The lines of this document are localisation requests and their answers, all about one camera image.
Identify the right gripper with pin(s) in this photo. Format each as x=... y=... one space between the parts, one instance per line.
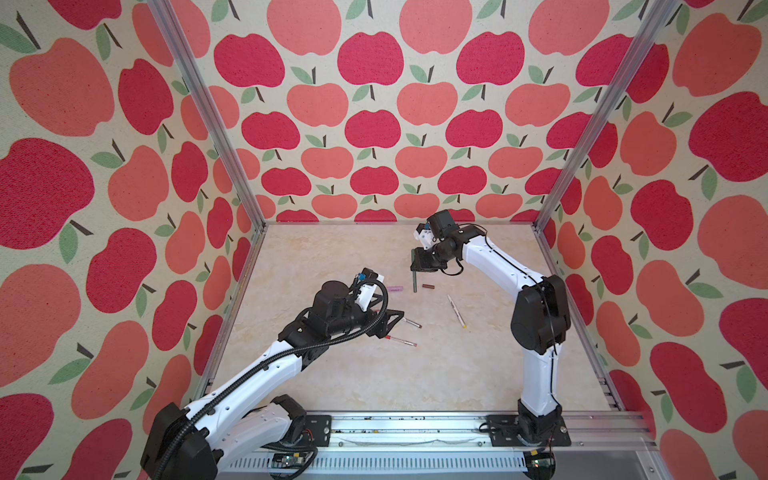
x=419 y=263

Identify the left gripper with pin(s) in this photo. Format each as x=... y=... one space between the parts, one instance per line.
x=381 y=329

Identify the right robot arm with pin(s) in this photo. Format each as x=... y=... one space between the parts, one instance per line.
x=540 y=320

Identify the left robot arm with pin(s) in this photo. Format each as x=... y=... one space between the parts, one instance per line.
x=196 y=441

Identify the white pen yellow tip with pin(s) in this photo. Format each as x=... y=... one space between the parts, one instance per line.
x=456 y=311

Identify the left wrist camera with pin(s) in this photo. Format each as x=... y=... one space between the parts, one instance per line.
x=362 y=288

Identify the aluminium front rail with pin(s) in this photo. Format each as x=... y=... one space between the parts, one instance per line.
x=595 y=430

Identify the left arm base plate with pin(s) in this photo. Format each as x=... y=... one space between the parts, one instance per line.
x=309 y=429

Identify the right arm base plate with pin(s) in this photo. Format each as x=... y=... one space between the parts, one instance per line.
x=525 y=431

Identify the white slotted cable duct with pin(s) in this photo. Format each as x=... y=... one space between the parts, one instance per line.
x=414 y=463

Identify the right aluminium corner post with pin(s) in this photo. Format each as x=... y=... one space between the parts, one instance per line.
x=650 y=28

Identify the aluminium corner post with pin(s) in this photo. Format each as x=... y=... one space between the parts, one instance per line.
x=650 y=28
x=173 y=33

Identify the left aluminium corner post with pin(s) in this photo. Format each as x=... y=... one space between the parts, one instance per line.
x=173 y=33

